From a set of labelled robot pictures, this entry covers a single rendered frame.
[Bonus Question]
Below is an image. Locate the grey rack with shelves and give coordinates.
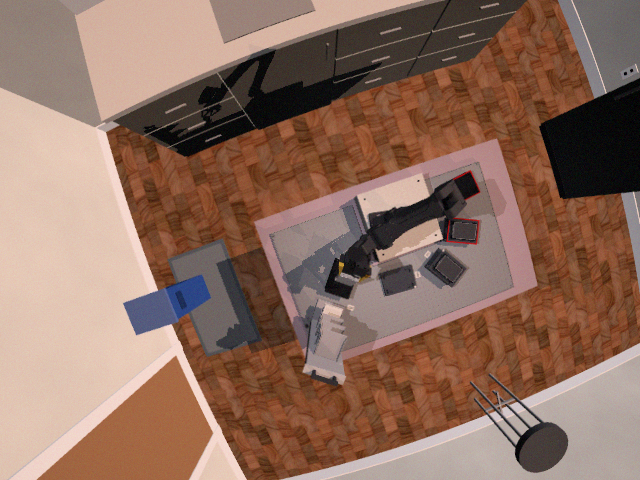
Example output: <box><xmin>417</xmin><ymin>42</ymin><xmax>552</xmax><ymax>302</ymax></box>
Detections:
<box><xmin>305</xmin><ymin>299</ymin><xmax>348</xmax><ymax>376</ymax></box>

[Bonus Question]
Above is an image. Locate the white microplate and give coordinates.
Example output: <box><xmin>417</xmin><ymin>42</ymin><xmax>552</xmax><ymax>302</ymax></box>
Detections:
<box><xmin>334</xmin><ymin>272</ymin><xmax>359</xmax><ymax>286</ymax></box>

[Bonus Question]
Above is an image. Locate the grey microplate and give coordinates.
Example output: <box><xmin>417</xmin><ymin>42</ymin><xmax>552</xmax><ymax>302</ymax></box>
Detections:
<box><xmin>450</xmin><ymin>221</ymin><xmax>477</xmax><ymax>241</ymax></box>
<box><xmin>433</xmin><ymin>254</ymin><xmax>463</xmax><ymax>283</ymax></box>

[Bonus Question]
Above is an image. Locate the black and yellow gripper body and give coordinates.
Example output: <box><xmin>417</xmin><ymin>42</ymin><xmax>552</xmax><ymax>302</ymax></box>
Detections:
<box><xmin>339</xmin><ymin>251</ymin><xmax>372</xmax><ymax>276</ymax></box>

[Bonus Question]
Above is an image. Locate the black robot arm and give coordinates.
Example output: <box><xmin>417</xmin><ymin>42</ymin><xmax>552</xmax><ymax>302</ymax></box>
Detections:
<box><xmin>347</xmin><ymin>179</ymin><xmax>467</xmax><ymax>279</ymax></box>

